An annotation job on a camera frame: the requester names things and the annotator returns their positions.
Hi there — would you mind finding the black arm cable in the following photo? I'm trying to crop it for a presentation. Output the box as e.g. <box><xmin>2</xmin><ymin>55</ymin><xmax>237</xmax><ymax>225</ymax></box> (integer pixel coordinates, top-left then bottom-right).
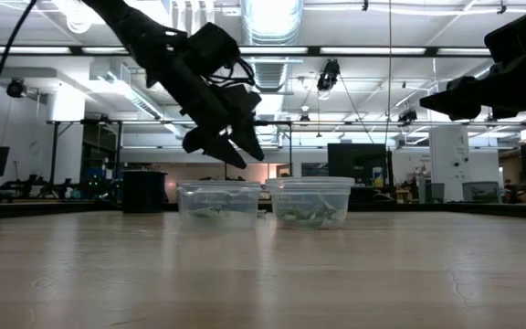
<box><xmin>0</xmin><ymin>0</ymin><xmax>38</xmax><ymax>122</ymax></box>

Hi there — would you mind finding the grey bin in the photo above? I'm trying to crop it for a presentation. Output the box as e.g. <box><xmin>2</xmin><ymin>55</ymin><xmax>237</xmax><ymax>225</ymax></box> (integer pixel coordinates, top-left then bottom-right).
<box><xmin>420</xmin><ymin>182</ymin><xmax>447</xmax><ymax>204</ymax></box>
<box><xmin>461</xmin><ymin>181</ymin><xmax>504</xmax><ymax>204</ymax></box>

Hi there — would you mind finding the clear rectangular plastic container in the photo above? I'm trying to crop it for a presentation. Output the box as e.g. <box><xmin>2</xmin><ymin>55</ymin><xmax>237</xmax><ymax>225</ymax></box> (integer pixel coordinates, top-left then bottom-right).
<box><xmin>175</xmin><ymin>180</ymin><xmax>263</xmax><ymax>230</ymax></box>

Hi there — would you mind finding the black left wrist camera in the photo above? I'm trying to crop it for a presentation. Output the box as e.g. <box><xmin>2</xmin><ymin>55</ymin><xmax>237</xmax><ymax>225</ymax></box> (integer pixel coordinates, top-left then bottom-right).
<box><xmin>189</xmin><ymin>21</ymin><xmax>242</xmax><ymax>63</ymax></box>

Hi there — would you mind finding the white pillar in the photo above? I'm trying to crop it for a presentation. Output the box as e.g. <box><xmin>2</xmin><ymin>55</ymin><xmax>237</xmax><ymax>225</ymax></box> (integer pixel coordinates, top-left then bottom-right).
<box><xmin>428</xmin><ymin>125</ymin><xmax>472</xmax><ymax>203</ymax></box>

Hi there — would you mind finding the clear round plastic container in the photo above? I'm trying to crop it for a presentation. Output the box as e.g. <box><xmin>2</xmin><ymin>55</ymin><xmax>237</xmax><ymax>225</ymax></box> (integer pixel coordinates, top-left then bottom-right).
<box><xmin>266</xmin><ymin>175</ymin><xmax>356</xmax><ymax>230</ymax></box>

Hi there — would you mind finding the black metal rig frame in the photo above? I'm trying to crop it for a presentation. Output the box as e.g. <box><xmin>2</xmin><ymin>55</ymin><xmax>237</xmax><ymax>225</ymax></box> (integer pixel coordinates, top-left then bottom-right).
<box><xmin>46</xmin><ymin>119</ymin><xmax>123</xmax><ymax>184</ymax></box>

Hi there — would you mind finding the large black screen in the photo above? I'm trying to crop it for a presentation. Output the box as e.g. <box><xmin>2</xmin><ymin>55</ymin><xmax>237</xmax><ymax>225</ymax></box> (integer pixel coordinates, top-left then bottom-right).
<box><xmin>327</xmin><ymin>143</ymin><xmax>388</xmax><ymax>184</ymax></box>

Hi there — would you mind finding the silver ventilation duct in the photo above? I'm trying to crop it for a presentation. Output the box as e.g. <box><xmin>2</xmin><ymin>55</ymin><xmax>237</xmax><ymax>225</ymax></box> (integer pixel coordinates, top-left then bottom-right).
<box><xmin>239</xmin><ymin>0</ymin><xmax>305</xmax><ymax>36</ymax></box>

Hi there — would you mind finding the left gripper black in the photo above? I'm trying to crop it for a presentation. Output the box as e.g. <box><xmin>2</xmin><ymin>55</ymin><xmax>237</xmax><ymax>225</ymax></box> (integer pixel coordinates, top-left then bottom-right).
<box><xmin>146</xmin><ymin>54</ymin><xmax>266</xmax><ymax>169</ymax></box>

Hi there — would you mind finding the black aluminium table frame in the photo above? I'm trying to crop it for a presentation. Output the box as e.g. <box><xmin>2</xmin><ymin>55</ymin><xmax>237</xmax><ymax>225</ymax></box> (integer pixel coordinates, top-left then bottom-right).
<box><xmin>0</xmin><ymin>199</ymin><xmax>526</xmax><ymax>221</ymax></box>

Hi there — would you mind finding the black mug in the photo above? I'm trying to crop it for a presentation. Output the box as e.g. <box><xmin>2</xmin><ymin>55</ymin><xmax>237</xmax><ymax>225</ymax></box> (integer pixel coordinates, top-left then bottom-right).
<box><xmin>121</xmin><ymin>169</ymin><xmax>169</xmax><ymax>214</ymax></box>

